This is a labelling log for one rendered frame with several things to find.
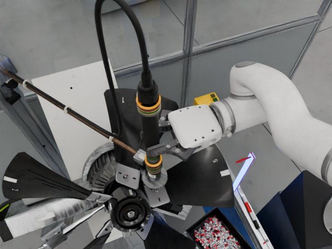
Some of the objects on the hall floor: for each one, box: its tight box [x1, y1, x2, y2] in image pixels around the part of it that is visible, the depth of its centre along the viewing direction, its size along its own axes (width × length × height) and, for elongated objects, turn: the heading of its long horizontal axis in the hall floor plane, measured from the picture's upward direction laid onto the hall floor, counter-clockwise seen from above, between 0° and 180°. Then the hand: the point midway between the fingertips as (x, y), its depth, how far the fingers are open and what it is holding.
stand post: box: [124, 234, 144, 249], centre depth 155 cm, size 4×9×91 cm, turn 111°
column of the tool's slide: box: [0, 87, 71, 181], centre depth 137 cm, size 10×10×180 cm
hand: (152, 141), depth 64 cm, fingers closed on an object, 4 cm apart
